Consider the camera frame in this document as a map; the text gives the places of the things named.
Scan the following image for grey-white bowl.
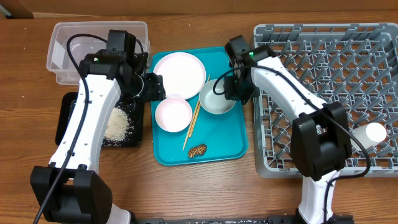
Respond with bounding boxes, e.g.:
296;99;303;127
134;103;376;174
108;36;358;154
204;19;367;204
199;80;235;114

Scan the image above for pink bowl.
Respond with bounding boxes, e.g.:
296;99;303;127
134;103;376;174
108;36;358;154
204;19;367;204
155;97;193;133

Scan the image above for white cup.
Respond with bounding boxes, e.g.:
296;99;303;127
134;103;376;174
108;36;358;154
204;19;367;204
351;123;387;149

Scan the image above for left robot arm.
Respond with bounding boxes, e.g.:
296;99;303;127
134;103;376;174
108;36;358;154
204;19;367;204
30;30;165;223

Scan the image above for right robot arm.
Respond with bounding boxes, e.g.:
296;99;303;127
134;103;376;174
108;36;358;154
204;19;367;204
222;35;352;223

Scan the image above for grey dishwasher rack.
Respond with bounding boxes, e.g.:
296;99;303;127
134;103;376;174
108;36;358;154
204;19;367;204
252;23;397;179

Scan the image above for large white plate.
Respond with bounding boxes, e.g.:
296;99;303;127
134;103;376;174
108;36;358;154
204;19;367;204
153;52;206;100

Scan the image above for wooden chopstick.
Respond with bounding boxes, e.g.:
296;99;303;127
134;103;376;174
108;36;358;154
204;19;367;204
188;100;201;138
181;73;211;151

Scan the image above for teal plastic tray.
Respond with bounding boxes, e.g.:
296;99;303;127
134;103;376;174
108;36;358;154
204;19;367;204
150;47;248;166

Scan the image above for rice pile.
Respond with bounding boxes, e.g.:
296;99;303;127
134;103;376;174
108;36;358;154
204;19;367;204
104;108;131;143

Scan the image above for brown food scrap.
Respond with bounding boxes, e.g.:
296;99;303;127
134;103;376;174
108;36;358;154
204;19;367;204
188;144;207;158

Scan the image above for black tray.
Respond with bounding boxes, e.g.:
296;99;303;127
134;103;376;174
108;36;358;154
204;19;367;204
55;92;144;147

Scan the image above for clear plastic bin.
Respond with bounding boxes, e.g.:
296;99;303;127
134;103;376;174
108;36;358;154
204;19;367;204
46;21;150;85

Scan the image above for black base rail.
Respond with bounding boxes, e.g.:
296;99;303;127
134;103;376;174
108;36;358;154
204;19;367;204
133;213;355;224

